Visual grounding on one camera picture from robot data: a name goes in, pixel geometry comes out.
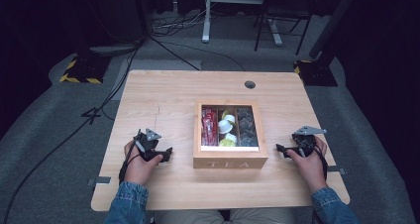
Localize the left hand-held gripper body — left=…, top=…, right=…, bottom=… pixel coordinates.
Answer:
left=133, top=128, right=162, bottom=163

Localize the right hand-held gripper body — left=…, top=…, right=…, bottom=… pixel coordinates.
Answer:
left=291, top=125, right=328, bottom=159

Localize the wooden tea box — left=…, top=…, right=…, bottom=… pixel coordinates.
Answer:
left=192, top=99, right=269, bottom=169

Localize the person's left hand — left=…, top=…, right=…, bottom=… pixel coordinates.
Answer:
left=123, top=140, right=163, bottom=187

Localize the person's right hand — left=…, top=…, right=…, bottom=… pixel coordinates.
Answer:
left=285, top=136, right=329, bottom=194

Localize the pile of dark tea packets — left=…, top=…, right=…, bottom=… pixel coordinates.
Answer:
left=236, top=106, right=260, bottom=148

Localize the grey tape strip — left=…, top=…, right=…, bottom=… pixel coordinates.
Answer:
left=326, top=166, right=348, bottom=175
left=86, top=175, right=112, bottom=187

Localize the bundle of red sachets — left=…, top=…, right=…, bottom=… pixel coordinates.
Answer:
left=200, top=106, right=219, bottom=148

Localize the person's left leg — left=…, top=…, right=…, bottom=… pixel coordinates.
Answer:
left=154, top=209, right=226, bottom=224

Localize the person's leg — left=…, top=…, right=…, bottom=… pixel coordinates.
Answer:
left=229, top=207, right=295, bottom=224
left=154, top=209, right=226, bottom=224

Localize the person's right leg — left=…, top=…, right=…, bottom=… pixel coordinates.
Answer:
left=229, top=207, right=295, bottom=224

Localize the black chair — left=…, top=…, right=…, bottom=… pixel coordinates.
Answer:
left=253, top=0, right=314, bottom=56

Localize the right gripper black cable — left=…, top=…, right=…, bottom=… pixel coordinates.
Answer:
left=312, top=144, right=329, bottom=180

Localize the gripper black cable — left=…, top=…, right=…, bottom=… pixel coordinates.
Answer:
left=118, top=138, right=141, bottom=185
left=312, top=144, right=329, bottom=180

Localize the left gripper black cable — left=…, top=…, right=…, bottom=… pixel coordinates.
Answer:
left=118, top=138, right=141, bottom=185

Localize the long black floor cable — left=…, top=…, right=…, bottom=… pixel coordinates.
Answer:
left=1, top=35, right=147, bottom=224

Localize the black slanted post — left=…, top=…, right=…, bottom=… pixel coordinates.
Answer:
left=308, top=0, right=362, bottom=60

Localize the tangle of floor cables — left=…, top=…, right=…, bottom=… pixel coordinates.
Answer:
left=151, top=6, right=213, bottom=38

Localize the white desk frame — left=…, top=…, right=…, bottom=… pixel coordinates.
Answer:
left=201, top=0, right=284, bottom=47

